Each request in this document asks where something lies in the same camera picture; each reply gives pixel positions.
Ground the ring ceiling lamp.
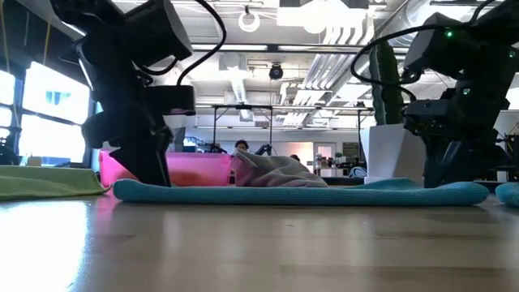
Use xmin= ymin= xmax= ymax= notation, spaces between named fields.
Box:
xmin=238 ymin=11 xmax=261 ymax=34

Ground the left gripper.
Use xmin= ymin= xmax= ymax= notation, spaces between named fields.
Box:
xmin=80 ymin=109 xmax=174 ymax=188

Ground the pink plastic bin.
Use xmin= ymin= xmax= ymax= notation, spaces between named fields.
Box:
xmin=98 ymin=150 xmax=233 ymax=188

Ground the white faceted planter pot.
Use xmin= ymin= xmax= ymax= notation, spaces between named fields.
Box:
xmin=359 ymin=122 xmax=427 ymax=186

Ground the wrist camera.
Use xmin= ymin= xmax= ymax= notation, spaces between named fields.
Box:
xmin=403 ymin=99 xmax=456 ymax=135
xmin=148 ymin=84 xmax=196 ymax=117

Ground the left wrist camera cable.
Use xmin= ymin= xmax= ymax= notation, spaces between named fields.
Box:
xmin=135 ymin=0 xmax=227 ymax=88

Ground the black ceiling dome camera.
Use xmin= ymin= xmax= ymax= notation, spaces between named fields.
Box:
xmin=268 ymin=63 xmax=285 ymax=81

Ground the lime fluffy microfiber towel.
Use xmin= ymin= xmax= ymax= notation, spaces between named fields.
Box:
xmin=0 ymin=165 xmax=108 ymax=202

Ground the black armchair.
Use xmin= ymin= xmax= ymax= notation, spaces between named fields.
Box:
xmin=0 ymin=127 xmax=21 ymax=166

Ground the green cactus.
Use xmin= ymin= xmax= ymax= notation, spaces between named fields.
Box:
xmin=367 ymin=39 xmax=406 ymax=127

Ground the grey microfiber towel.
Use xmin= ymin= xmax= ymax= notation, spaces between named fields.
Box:
xmin=231 ymin=148 xmax=329 ymax=189

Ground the black standing desk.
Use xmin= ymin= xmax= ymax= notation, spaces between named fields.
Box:
xmin=211 ymin=103 xmax=375 ymax=160

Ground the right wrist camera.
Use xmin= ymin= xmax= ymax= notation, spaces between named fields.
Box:
xmin=403 ymin=99 xmax=456 ymax=135

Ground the teal microfiber towel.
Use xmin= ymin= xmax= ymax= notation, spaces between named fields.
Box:
xmin=495 ymin=182 xmax=519 ymax=209
xmin=113 ymin=178 xmax=491 ymax=208

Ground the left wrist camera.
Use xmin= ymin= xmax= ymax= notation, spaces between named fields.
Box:
xmin=148 ymin=84 xmax=196 ymax=117

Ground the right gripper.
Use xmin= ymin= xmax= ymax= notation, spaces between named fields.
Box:
xmin=421 ymin=87 xmax=512 ymax=189

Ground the spiral ventilation duct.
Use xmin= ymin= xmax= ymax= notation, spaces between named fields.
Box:
xmin=375 ymin=0 xmax=475 ymax=48

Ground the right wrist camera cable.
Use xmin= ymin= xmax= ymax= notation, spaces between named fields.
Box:
xmin=350 ymin=19 xmax=487 ymax=102

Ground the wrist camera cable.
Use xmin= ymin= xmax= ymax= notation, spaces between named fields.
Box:
xmin=135 ymin=0 xmax=227 ymax=88
xmin=350 ymin=19 xmax=487 ymax=102

